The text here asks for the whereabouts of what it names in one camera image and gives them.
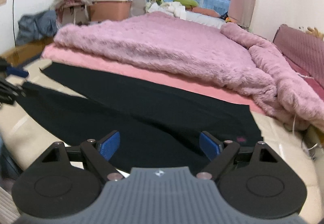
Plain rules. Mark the black pants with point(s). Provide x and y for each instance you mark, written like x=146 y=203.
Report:
x=159 y=125

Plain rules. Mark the white crumpled clothes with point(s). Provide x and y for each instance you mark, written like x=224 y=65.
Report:
x=175 y=9

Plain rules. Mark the fluffy pink blanket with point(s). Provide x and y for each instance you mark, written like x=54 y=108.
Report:
x=228 y=57

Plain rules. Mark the mauve quilted sofa cover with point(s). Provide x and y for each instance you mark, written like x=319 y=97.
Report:
x=304 y=54

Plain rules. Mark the green pillow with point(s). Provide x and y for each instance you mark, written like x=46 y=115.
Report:
x=188 y=3

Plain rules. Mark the blue denim clothes pile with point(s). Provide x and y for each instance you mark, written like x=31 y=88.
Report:
x=36 y=27

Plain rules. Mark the wooden side cabinet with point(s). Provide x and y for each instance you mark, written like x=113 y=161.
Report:
x=21 y=54

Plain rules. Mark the pink bed sheet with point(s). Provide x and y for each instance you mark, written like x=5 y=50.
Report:
x=77 y=58

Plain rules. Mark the yellow plush toy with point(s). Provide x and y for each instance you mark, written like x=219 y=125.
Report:
x=315 y=32

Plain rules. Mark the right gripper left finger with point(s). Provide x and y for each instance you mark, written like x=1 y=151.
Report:
x=96 y=154

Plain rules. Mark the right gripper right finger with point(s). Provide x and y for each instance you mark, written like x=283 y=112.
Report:
x=220 y=154

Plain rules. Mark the pink plastic storage bin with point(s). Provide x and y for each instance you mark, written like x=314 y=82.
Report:
x=113 y=10

